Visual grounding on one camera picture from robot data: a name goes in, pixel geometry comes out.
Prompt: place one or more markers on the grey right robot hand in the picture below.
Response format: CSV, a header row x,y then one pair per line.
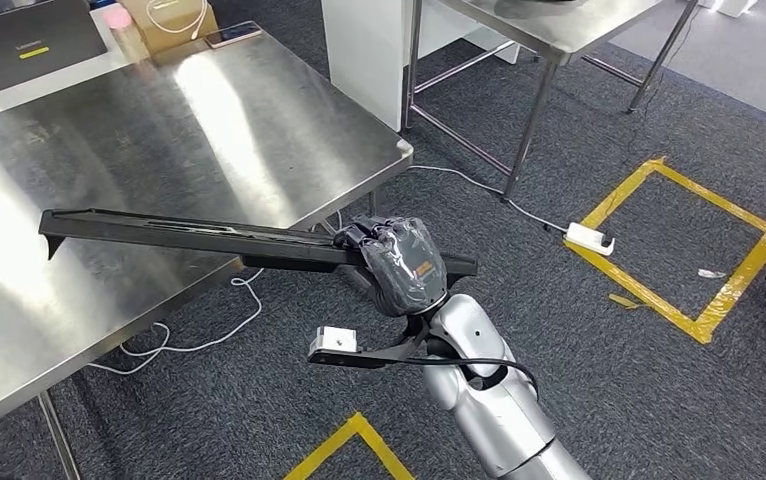
x,y
403,265

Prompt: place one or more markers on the long black plastic part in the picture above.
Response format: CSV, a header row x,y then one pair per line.
x,y
191,235

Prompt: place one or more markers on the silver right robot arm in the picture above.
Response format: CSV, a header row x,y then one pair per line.
x,y
496,411

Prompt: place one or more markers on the stainless steel workbench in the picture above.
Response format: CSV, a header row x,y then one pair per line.
x,y
158,132

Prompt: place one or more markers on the white power strip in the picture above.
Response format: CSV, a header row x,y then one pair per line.
x,y
588,238

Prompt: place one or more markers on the white cabinet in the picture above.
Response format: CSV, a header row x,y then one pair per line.
x,y
363,60

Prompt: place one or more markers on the yellow tape scrap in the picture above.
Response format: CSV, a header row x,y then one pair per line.
x,y
623,301

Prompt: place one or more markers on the smartphone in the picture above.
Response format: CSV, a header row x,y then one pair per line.
x,y
232,34

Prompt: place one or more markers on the stainless steel table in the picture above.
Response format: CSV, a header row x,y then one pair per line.
x,y
595,33

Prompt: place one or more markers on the white paper scrap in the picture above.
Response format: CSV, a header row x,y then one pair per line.
x,y
711,273

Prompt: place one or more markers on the cardboard box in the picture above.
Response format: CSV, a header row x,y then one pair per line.
x,y
171,36

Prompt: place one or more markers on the yellow floor tape square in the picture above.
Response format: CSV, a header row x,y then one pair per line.
x,y
747,272

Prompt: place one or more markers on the clear cup pink lid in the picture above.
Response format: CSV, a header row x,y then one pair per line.
x,y
124,36

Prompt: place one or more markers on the white desk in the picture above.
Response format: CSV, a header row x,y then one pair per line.
x,y
85,79

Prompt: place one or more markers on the dark grey laptop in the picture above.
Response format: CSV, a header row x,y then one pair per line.
x,y
32,40

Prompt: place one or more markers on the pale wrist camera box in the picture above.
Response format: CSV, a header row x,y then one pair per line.
x,y
334,339

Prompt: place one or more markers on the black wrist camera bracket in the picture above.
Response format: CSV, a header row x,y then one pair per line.
x,y
356,360

